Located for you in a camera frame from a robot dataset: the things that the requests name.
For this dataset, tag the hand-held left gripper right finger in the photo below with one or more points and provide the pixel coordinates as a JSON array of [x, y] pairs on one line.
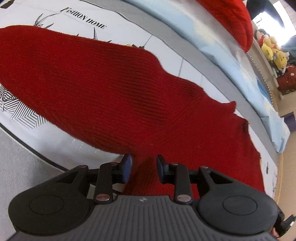
[[160, 168]]

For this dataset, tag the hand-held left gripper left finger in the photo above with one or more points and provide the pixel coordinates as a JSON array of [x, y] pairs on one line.
[[126, 168]]

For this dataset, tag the red knitted sweater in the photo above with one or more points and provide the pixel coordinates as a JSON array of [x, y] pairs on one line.
[[104, 92]]

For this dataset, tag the grey textured bed cover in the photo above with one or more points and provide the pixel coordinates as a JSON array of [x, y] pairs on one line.
[[18, 169]]

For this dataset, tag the light blue blanket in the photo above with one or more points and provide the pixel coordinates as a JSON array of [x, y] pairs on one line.
[[222, 44]]

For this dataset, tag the purple box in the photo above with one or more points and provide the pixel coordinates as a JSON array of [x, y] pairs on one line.
[[291, 119]]

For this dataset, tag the red patterned cloth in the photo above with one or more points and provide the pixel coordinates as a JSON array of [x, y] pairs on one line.
[[288, 80]]

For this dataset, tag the white printed bedsheet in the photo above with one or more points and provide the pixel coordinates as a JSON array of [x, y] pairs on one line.
[[76, 14]]

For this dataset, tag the yellow plush toy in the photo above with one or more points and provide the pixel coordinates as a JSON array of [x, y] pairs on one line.
[[268, 44], [281, 59]]

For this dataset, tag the folded red knit garment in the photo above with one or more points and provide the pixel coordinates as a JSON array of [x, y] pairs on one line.
[[231, 18]]

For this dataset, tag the red and black plush toy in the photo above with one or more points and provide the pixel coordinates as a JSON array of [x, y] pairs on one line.
[[262, 33]]

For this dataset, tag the teal cloth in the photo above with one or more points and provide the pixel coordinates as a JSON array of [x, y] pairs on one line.
[[289, 47]]

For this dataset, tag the dark cloth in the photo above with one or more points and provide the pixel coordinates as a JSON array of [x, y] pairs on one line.
[[261, 8]]

